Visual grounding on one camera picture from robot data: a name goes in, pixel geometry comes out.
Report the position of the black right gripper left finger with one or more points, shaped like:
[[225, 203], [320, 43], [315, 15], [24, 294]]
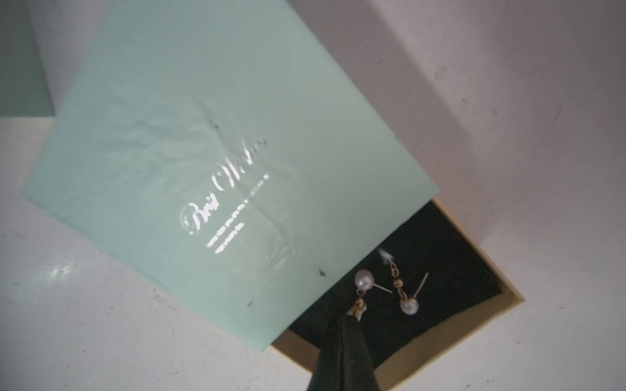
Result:
[[328, 373]]

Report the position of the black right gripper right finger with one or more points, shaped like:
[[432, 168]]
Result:
[[358, 372]]

